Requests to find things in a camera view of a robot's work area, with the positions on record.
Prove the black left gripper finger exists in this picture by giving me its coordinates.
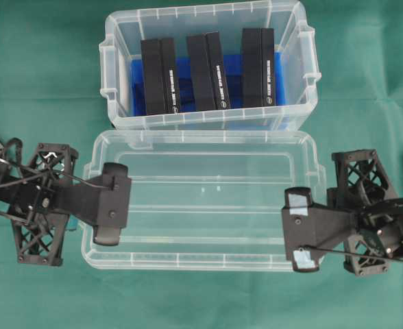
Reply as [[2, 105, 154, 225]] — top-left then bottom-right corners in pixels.
[[93, 200, 129, 246], [90, 162, 132, 203]]

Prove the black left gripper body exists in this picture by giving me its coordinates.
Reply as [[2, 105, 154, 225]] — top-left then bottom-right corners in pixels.
[[11, 142, 102, 267]]

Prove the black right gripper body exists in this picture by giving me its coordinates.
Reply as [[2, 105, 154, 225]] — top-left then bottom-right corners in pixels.
[[327, 149, 399, 277]]

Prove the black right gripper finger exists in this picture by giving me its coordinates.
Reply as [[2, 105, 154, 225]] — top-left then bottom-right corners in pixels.
[[284, 226, 347, 273], [282, 187, 351, 233]]

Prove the clear plastic box lid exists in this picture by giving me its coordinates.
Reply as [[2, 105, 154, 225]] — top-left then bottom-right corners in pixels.
[[81, 130, 326, 271]]

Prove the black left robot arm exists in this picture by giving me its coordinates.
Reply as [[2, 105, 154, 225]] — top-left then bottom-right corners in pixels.
[[0, 138, 132, 267]]

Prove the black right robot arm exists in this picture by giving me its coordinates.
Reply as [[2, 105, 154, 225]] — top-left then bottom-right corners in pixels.
[[281, 149, 403, 277]]

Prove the clear plastic storage box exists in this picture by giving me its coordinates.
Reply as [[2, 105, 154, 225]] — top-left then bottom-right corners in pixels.
[[99, 1, 321, 130]]

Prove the green table cloth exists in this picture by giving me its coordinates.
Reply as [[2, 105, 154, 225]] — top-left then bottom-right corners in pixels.
[[0, 1, 403, 328]]

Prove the blue foam insert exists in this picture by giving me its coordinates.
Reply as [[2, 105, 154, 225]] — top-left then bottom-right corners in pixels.
[[130, 52, 286, 117]]

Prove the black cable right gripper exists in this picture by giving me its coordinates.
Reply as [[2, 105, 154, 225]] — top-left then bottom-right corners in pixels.
[[299, 191, 403, 265]]

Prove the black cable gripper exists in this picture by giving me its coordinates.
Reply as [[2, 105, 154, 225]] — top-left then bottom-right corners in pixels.
[[0, 136, 117, 220], [299, 191, 403, 265]]

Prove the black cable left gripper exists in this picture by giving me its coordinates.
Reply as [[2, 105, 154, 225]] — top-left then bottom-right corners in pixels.
[[0, 136, 117, 220]]

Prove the black camera box middle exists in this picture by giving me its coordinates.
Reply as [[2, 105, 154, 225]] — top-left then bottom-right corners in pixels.
[[186, 31, 231, 111]]

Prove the black camera box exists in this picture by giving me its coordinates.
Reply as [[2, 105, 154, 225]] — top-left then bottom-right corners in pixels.
[[141, 38, 182, 116], [241, 28, 277, 108], [186, 31, 231, 111]]

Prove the black camera box left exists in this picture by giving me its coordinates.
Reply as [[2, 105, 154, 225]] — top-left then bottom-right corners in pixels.
[[141, 38, 182, 116]]

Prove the black camera box right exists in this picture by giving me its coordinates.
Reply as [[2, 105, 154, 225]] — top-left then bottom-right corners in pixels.
[[241, 28, 277, 108]]

